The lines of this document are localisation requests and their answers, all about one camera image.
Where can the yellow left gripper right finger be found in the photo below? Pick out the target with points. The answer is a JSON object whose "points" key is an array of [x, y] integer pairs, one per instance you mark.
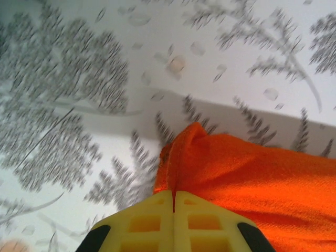
{"points": [[207, 228]]}

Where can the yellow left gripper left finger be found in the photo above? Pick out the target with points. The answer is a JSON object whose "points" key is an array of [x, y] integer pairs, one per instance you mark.
{"points": [[141, 225]]}

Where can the orange t-shirt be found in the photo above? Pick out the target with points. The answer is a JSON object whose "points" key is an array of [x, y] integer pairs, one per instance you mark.
{"points": [[249, 183]]}

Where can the floral table cover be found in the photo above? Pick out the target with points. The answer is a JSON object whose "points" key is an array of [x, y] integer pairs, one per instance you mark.
{"points": [[78, 78]]}

